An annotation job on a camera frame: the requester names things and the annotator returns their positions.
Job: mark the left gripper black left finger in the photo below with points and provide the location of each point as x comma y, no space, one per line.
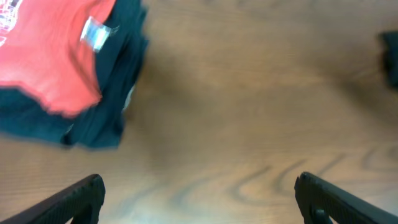
79,203

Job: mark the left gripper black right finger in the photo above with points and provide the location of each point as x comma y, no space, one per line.
321,202

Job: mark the folded navy blue shirt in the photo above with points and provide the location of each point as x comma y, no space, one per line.
118,66

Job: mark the black clothes pile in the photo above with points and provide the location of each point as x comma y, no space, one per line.
388,41

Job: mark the orange red t-shirt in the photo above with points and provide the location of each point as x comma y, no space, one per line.
48,50

